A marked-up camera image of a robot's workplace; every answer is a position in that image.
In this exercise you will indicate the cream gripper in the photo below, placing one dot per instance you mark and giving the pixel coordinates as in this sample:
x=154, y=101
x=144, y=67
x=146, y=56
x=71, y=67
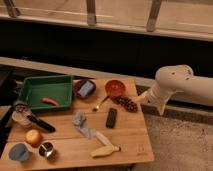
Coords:
x=142, y=97

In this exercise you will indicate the blue sponge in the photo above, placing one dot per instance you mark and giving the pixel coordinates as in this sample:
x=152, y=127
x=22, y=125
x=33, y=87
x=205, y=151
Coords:
x=86, y=89

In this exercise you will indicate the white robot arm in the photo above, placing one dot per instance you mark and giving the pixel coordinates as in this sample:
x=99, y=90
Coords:
x=170, y=80

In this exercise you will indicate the dark grape bunch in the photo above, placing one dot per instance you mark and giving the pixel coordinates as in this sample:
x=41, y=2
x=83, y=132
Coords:
x=126, y=103

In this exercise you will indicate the orange red bowl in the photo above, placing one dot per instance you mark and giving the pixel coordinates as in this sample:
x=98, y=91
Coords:
x=115, y=88

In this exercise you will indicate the black remote control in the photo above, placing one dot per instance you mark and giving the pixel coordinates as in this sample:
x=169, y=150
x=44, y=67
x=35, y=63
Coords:
x=111, y=118

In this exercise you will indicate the white plastic knife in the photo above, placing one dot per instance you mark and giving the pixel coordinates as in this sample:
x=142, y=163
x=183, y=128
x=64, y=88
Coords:
x=102, y=138

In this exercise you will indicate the purple bowl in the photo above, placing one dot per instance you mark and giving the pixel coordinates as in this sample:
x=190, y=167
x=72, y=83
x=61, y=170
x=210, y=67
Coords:
x=79, y=84

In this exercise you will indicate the yellow banana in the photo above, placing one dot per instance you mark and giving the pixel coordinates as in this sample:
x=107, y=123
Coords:
x=104, y=151

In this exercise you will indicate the crumpled blue cloth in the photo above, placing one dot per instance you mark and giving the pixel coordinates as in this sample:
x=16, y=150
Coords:
x=79, y=121

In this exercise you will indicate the green plastic tray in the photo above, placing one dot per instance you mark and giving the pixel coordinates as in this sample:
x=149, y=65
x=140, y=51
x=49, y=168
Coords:
x=57, y=87

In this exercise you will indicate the small metal cup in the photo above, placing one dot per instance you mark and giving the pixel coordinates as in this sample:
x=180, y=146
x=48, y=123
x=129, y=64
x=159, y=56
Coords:
x=46, y=150

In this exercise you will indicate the orange fruit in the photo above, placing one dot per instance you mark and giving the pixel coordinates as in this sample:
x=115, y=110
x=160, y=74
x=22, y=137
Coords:
x=33, y=137

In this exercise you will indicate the glass jar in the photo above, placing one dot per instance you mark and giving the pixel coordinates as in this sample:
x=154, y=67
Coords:
x=21, y=111

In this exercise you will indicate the blue plastic cup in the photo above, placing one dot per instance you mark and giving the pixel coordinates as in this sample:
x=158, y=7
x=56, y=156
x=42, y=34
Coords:
x=19, y=152

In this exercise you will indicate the black handled tool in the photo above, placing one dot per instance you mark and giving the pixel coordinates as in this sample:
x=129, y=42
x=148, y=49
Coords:
x=44, y=125

